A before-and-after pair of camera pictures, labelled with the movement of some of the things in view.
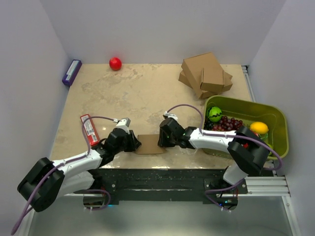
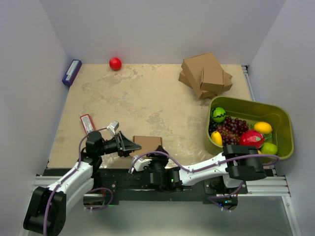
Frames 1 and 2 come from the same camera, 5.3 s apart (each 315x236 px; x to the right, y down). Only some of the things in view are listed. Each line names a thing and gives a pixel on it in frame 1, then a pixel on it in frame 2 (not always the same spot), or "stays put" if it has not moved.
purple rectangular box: (72, 72) stays put
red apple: (115, 63) stays put
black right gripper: (162, 142) → (156, 158)
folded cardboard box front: (215, 80) stays put
